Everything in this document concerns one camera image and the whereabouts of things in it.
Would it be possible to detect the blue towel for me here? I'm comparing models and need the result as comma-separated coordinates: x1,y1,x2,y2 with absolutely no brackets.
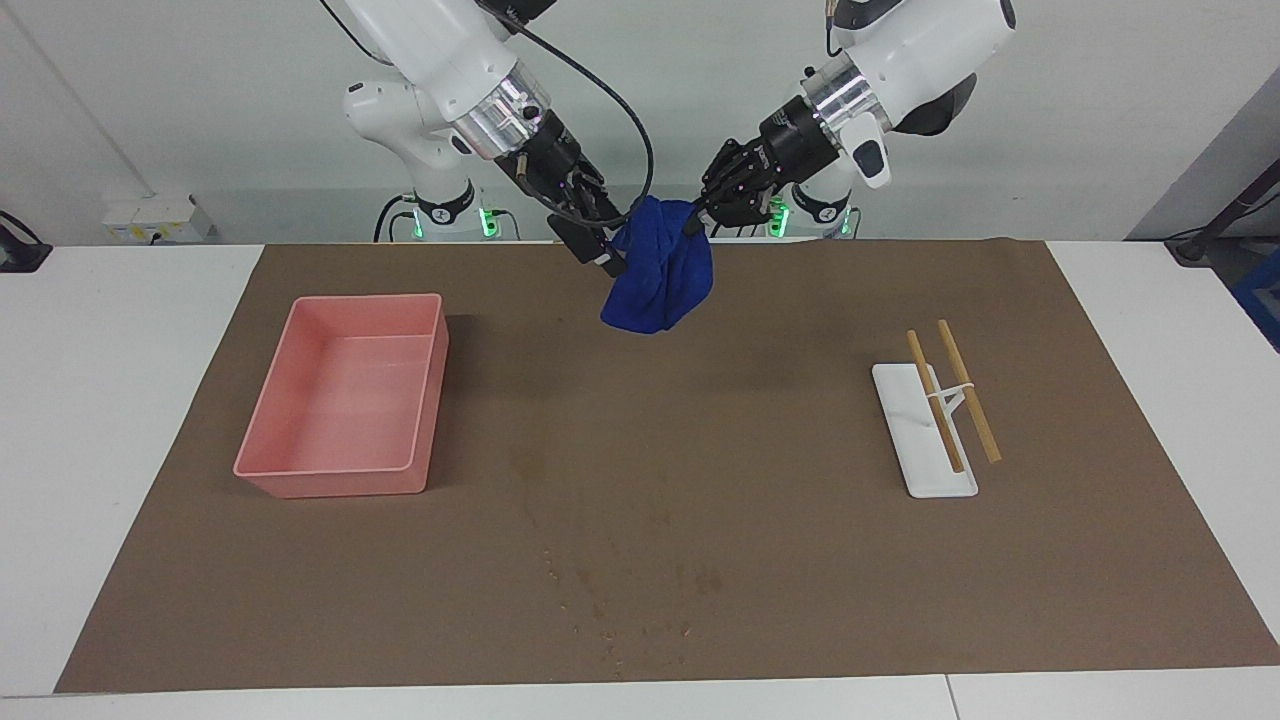
600,195,717,336

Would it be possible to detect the white towel rack base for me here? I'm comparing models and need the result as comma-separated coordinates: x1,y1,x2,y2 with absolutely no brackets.
872,362,979,499

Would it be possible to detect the long pale wooden rod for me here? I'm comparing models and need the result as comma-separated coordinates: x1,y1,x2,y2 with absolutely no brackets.
937,320,1002,465

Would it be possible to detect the pink plastic bin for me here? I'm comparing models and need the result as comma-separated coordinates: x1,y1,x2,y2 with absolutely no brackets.
233,293,450,499

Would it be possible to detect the brown table mat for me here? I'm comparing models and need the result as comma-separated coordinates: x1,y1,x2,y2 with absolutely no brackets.
55,240,1280,694

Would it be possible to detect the black stand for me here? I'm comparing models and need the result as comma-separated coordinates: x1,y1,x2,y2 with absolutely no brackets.
1165,160,1280,267

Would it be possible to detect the blue crate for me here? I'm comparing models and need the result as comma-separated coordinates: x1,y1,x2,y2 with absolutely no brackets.
1232,248,1280,353

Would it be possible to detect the thick black gripper cable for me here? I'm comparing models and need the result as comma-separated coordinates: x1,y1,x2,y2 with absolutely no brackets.
478,0,656,226

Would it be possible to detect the black base cable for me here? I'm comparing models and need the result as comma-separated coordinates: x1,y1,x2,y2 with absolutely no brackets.
374,193,413,243

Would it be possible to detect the black clamp mount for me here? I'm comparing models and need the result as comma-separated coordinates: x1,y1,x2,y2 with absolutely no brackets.
0,210,53,273

